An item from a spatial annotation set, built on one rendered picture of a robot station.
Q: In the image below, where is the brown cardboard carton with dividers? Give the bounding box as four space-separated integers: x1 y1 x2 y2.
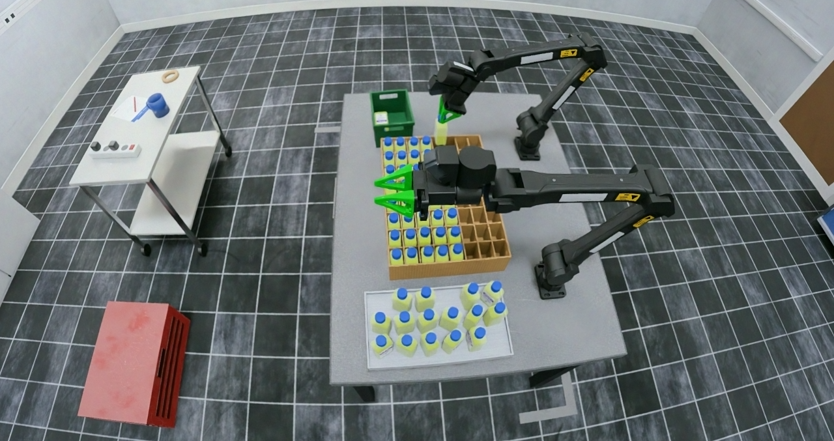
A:
385 135 511 280

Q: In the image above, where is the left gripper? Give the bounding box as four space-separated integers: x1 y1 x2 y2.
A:
374 162 433 221

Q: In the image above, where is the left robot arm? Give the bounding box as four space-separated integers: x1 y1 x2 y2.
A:
423 145 675 300

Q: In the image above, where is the green plastic crate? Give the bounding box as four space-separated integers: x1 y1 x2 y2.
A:
369 89 415 148

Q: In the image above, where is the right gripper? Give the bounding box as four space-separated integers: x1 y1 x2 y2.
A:
438 91 471 124

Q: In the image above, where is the white rimmed tray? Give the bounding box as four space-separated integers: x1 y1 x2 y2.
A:
364 285 513 371

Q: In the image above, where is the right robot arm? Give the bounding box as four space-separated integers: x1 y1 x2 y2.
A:
427 32 608 161

